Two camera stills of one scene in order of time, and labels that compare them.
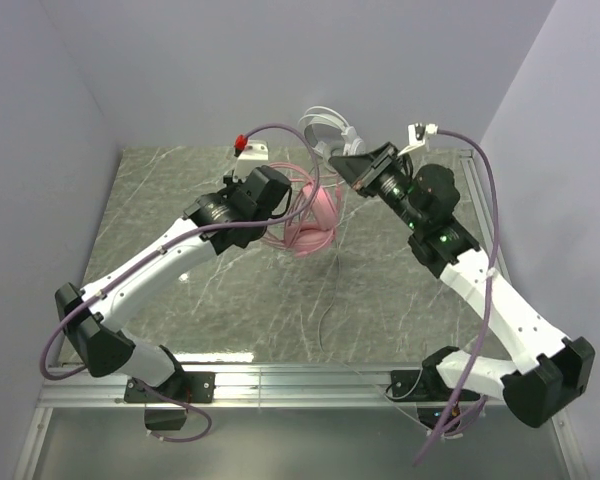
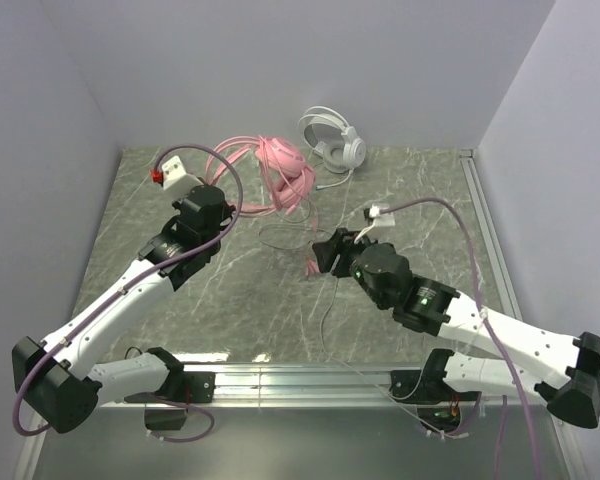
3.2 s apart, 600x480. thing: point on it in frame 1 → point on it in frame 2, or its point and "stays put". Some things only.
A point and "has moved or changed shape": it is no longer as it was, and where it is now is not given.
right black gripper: x=372 y=166 → x=337 y=255
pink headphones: x=317 y=232 has moved or changed shape
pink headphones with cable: x=311 y=221 → x=311 y=266
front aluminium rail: x=230 y=386 stays put
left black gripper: x=250 y=195 → x=181 y=204
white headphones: x=328 y=133 stays put
